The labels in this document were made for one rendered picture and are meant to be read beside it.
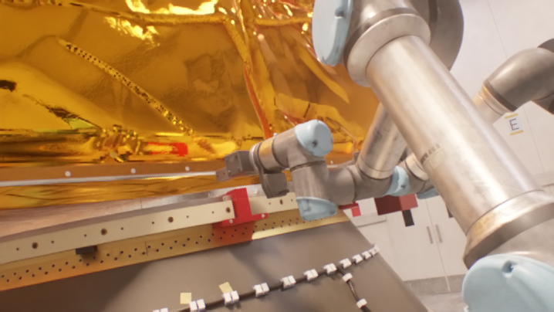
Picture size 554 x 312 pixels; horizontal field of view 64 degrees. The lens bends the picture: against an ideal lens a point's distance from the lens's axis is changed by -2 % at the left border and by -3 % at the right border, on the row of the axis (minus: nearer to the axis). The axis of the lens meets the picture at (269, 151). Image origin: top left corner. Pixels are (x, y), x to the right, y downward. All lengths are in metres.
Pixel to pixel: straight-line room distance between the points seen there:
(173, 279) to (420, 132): 0.75
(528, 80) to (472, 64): 7.75
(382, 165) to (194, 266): 0.51
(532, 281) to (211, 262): 0.85
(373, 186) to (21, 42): 0.78
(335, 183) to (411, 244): 8.41
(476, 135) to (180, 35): 0.97
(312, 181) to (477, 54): 8.03
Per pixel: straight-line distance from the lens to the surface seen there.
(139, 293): 1.10
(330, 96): 1.69
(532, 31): 8.65
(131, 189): 1.11
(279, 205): 1.25
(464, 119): 0.50
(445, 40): 0.69
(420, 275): 9.34
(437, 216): 8.98
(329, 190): 0.90
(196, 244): 1.16
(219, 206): 1.16
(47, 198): 1.03
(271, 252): 1.22
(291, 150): 0.91
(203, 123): 1.21
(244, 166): 0.98
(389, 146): 0.85
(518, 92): 1.09
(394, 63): 0.55
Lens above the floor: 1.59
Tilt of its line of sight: 11 degrees up
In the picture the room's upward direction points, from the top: 12 degrees counter-clockwise
